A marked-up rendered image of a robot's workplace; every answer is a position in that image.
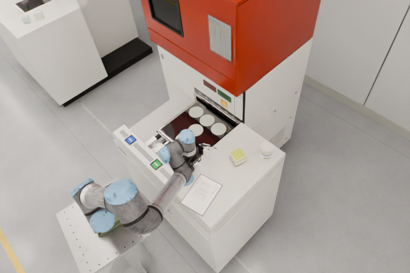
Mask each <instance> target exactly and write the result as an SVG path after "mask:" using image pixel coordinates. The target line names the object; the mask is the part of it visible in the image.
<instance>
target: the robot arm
mask: <svg viewBox="0 0 410 273"><path fill-rule="evenodd" d="M158 154H159V157H160V159H161V160H162V161H163V162H164V163H165V164H167V163H169V165H170V166H171V168H172V170H173V172H174V173H173V175H172V176H171V177H170V178H169V179H168V181H167V182H166V184H165V185H164V186H163V187H162V189H161V190H160V191H159V192H158V193H157V195H156V196H155V198H154V199H153V200H152V201H151V202H150V204H149V205H147V204H146V202H145V200H144V198H143V197H142V195H141V194H140V192H139V191H138V189H137V186H136V185H135V184H134V183H133V181H132V180H131V179H121V180H117V181H116V182H113V183H112V184H111V185H109V186H108V187H107V188H106V187H102V186H101V185H99V184H97V183H95V182H94V180H93V179H92V178H89V179H87V180H84V181H83V182H82V183H80V184H78V185H77V186H76V187H74V188H73V189H72V190H71V192H70V193H71V195H72V198H73V199H74V200H75V201H76V203H77V204H78V206H79V207H80V209H81V210H82V212H83V213H84V214H85V216H86V218H87V219H88V220H89V222H90V227H91V228H92V229H93V230H94V231H95V232H98V233H104V232H107V231H109V230H110V229H111V228H112V227H113V226H114V224H115V215H116V216H117V217H118V219H119V220H120V222H121V223H122V225H123V227H124V228H125V229H126V230H127V231H128V232H129V233H131V234H134V235H145V234H148V233H151V232H152V231H154V230H155V229H157V228H158V226H159V225H160V223H161V222H162V221H163V218H164V216H163V215H164V214H165V212H166V211H167V209H168V208H169V206H170V205H171V203H172V202H173V201H174V199H175V198H176V196H177V195H178V193H179V192H180V190H181V189H182V187H183V186H187V185H189V184H191V183H192V182H193V181H194V176H193V174H192V173H193V172H194V170H195V169H196V168H197V167H198V165H194V164H195V163H196V162H198V163H199V162H200V161H201V155H200V154H199V151H198V147H197V146H195V136H194V133H193V132H192V131H191V130H189V129H184V130H182V131H181V132H180V134H179V138H177V139H175V140H174V141H172V142H171V143H170V144H168V145H166V146H164V147H163V148H162V149H161V150H160V151H159V152H158ZM181 154H183V155H181ZM198 155H199V156H198ZM199 159H200V160H199ZM198 160H199V161H198Z"/></svg>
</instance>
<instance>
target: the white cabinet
mask: <svg viewBox="0 0 410 273"><path fill-rule="evenodd" d="M115 144H116V145H117V143H115ZM117 148H118V150H119V151H120V154H121V156H122V157H123V160H124V162H125V164H126V166H127V167H128V170H129V172H130V173H131V176H132V178H133V179H134V182H135V184H136V185H137V188H138V190H139V191H140V192H141V193H142V194H143V195H144V196H145V197H146V198H147V199H148V200H149V201H150V202H151V201H152V200H153V199H154V198H155V196H156V195H157V193H158V192H159V191H160V190H161V187H160V186H159V185H158V184H157V183H156V182H155V181H154V180H153V179H152V178H151V177H150V176H149V175H148V174H147V173H146V172H145V171H144V170H143V169H142V168H141V167H140V166H139V165H138V164H137V163H136V162H135V161H134V160H133V159H132V158H131V157H130V156H128V154H127V153H125V151H124V150H122V148H121V147H119V145H117ZM282 168H283V167H282ZM282 168H281V169H280V170H279V171H278V172H277V173H276V174H275V175H274V176H273V177H272V178H271V179H270V180H269V181H268V182H267V183H266V184H265V185H264V186H263V187H262V188H261V189H260V190H259V191H258V192H257V193H256V194H255V195H254V196H253V197H252V198H251V199H250V200H249V201H248V202H247V203H246V204H245V205H244V206H243V207H242V208H241V209H240V210H239V211H238V212H237V213H236V214H235V215H234V216H233V217H232V218H231V219H230V220H229V221H228V222H227V223H226V224H225V225H224V226H223V227H222V228H221V229H220V230H219V231H218V232H217V233H216V234H215V236H214V237H213V238H211V237H210V236H209V235H208V234H207V233H206V232H205V231H204V230H203V229H202V228H201V227H200V226H199V225H198V224H197V223H196V222H195V221H194V220H193V219H192V218H191V217H190V216H189V215H188V214H187V213H186V212H185V211H184V210H183V209H182V208H181V207H180V206H179V205H178V204H177V203H176V202H175V201H173V202H172V203H171V205H170V206H169V208H168V209H167V211H166V212H165V214H164V215H163V216H164V218H165V219H166V220H167V221H168V222H169V223H170V224H171V225H172V226H173V227H174V228H175V229H176V230H177V231H178V232H179V234H180V235H181V236H182V237H183V238H184V239H185V240H186V241H187V242H188V243H189V244H190V245H191V246H192V247H193V248H194V249H195V250H196V252H197V253H198V254H199V255H200V256H201V257H202V258H203V259H204V260H205V262H206V263H207V264H208V265H209V266H210V267H211V268H212V269H213V270H214V271H215V272H216V273H219V272H220V271H221V270H222V269H223V268H224V267H225V266H226V264H227V263H228V262H229V261H230V260H231V259H232V258H233V256H234V255H235V254H236V253H237V252H238V251H239V250H240V249H241V248H242V247H243V246H244V245H245V244H246V243H247V241H248V240H249V239H250V238H251V237H252V236H253V235H254V234H255V233H256V232H257V231H258V230H259V229H260V228H261V226H262V225H263V224H264V223H265V222H266V221H267V220H268V218H269V217H270V216H271V215H272V214H273V209H274V206H275V200H276V195H277V192H278V187H279V181H280V178H281V173H282Z"/></svg>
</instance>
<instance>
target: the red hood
mask: <svg viewBox="0 0 410 273"><path fill-rule="evenodd" d="M141 3H142V8H143V12H144V16H145V20H146V25H147V28H148V32H149V37H150V40H151V41H152V42H154V43H155V44H157V45H158V46H160V47H161V48H163V49H164V50H166V51H167V52H169V53H170V54H172V55H173V56H175V57H176V58H178V59H180V60H181V61H182V62H184V63H185V64H187V65H189V66H190V67H192V68H193V69H195V70H196V71H198V72H199V73H201V74H202V75H204V76H205V77H207V78H208V79H210V80H211V81H213V82H214V83H216V84H217V85H219V86H220V87H222V88H223V89H225V90H226V91H228V92H229V93H231V94H232V95H234V96H235V97H238V96H240V95H241V94H242V93H243V92H244V91H246V90H247V89H248V88H249V87H250V86H252V85H253V84H254V83H256V82H257V81H258V80H259V79H261V78H262V77H263V76H265V75H266V74H267V73H268V72H269V71H271V70H272V69H273V68H274V67H276V66H277V65H278V64H280V63H281V62H282V61H283V60H284V59H286V58H287V57H288V56H289V55H290V54H292V53H293V52H295V51H296V50H297V49H298V48H299V47H301V46H302V45H303V44H305V42H307V41H308V40H310V39H311V38H312V37H313V34H314V29H315V24H316V21H317V16H318V11H319V7H320V3H321V0H141Z"/></svg>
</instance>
